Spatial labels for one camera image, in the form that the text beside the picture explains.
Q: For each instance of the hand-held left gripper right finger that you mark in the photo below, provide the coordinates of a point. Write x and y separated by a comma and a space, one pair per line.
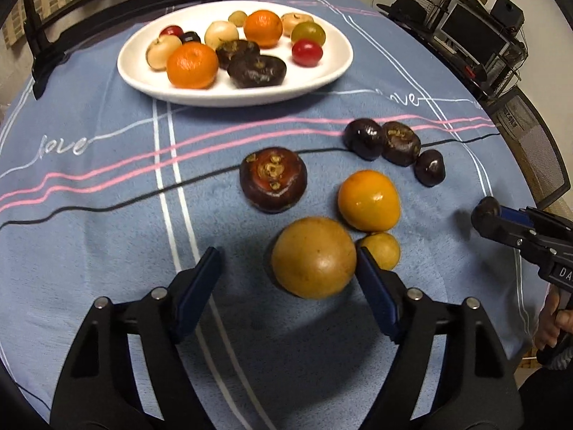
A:
376, 295

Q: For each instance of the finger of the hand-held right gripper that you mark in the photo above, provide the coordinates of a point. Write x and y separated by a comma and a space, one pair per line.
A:
515, 215
506, 235

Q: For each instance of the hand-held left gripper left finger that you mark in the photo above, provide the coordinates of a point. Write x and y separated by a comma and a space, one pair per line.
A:
201, 286

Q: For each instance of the large yellow-brown round fruit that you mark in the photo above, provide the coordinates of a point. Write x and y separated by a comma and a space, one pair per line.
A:
313, 257

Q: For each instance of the white oval plate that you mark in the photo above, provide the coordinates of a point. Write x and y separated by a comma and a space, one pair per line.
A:
313, 78

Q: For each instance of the pale peeled round fruit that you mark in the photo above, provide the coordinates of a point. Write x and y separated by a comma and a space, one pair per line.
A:
161, 51
293, 19
220, 33

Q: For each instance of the red cherry tomato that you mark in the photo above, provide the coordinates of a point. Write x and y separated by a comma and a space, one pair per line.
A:
171, 31
307, 52

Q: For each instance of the orange tangerine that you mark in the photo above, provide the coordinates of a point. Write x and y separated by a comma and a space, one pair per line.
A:
192, 66
263, 28

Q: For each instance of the small tan round fruit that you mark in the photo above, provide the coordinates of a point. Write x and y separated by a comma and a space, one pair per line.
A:
237, 19

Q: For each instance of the yellow-green round fruit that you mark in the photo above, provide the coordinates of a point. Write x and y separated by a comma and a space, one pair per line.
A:
309, 32

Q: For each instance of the person's right hand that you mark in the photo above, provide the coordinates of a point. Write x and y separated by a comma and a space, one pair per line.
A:
548, 324

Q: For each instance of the small yellow round fruit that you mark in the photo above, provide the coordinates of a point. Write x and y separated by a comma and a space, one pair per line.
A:
382, 251

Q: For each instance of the black mesh office chair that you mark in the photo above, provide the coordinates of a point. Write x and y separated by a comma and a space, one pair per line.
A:
532, 143

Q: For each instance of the orange-yellow round fruit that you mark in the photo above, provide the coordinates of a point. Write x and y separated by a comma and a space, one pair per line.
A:
368, 199

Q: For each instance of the blue striped blanket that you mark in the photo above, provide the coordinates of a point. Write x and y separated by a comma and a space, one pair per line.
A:
112, 210

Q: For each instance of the large dark water chestnut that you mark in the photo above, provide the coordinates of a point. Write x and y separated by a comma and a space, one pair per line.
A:
273, 183

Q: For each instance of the black computer monitor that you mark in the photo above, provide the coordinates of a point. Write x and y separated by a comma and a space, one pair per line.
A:
474, 31

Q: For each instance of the black speaker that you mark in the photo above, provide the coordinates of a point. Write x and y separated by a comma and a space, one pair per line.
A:
508, 10

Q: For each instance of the black computer desk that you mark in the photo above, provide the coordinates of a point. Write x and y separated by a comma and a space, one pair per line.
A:
425, 18

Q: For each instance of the small dark round fruit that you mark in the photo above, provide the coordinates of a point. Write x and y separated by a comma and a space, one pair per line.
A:
190, 37

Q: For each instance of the black chair with embroidered back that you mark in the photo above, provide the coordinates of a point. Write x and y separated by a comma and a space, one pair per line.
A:
67, 31

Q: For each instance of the beige woven mat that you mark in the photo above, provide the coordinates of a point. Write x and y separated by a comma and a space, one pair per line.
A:
15, 22

